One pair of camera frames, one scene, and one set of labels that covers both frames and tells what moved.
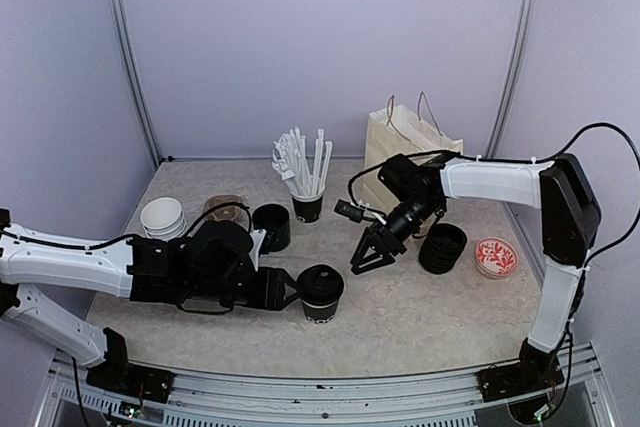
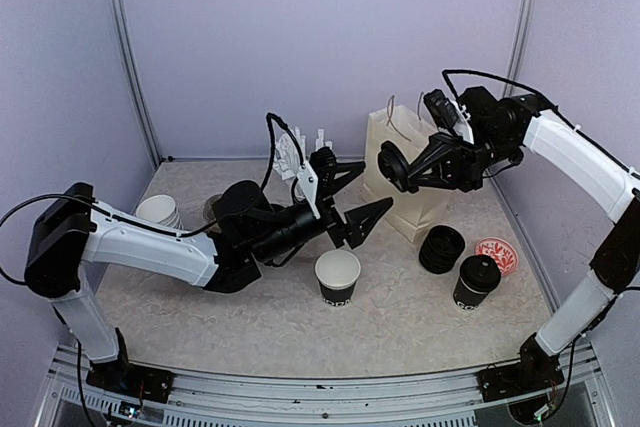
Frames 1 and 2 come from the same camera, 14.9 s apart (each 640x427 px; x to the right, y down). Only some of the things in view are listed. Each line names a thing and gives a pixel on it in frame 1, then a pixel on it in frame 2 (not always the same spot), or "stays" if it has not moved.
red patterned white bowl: [495, 258] stays
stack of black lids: [441, 247] stays
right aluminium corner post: [516, 63] stays
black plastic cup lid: [320, 285] → [481, 273]
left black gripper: [269, 294] → [353, 229]
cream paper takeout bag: [398, 132] stays
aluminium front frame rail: [451, 399] stays
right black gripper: [374, 238] → [464, 168]
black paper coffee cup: [320, 314] → [478, 276]
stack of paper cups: [163, 218] stays
